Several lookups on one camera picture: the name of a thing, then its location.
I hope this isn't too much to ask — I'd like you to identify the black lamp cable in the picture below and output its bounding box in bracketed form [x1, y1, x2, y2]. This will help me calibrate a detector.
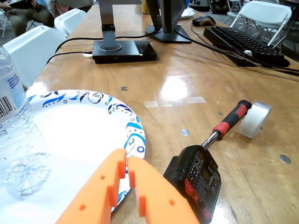
[46, 50, 93, 65]

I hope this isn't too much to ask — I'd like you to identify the white folding chair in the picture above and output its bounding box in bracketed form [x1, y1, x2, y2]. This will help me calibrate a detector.
[3, 25, 68, 89]
[54, 8, 87, 38]
[230, 0, 292, 47]

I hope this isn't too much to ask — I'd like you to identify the black computer keyboard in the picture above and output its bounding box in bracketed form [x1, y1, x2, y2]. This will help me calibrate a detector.
[203, 26, 291, 68]

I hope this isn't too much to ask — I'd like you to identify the black monitor with stand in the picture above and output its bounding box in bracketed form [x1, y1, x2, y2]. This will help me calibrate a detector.
[145, 0, 192, 44]

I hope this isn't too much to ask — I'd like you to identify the white paper plate blue pattern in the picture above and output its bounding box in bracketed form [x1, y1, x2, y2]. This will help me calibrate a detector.
[0, 89, 147, 224]

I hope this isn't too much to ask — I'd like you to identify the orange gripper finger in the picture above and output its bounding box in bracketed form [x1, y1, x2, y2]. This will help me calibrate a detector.
[55, 148, 128, 224]
[127, 156, 200, 224]

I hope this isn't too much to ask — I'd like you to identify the black round fan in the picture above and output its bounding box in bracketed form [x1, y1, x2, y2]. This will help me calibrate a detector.
[211, 0, 231, 12]

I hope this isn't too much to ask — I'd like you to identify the black red socket tester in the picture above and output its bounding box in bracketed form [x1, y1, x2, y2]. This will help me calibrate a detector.
[163, 145, 222, 224]

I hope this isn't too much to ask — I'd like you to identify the seated person in dark trousers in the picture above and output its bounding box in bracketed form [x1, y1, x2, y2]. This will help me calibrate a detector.
[0, 0, 56, 37]

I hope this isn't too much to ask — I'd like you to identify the red and black screwdriver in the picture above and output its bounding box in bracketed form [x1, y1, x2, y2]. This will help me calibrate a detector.
[201, 99, 253, 150]

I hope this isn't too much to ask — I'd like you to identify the black and orange mouse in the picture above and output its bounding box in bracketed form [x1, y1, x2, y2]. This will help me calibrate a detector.
[192, 15, 217, 27]

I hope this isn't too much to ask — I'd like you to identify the clear tape roll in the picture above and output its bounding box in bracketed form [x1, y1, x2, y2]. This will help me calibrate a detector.
[237, 100, 272, 139]

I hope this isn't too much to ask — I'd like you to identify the clear plastic water bottle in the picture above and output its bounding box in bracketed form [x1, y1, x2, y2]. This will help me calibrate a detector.
[0, 43, 51, 196]

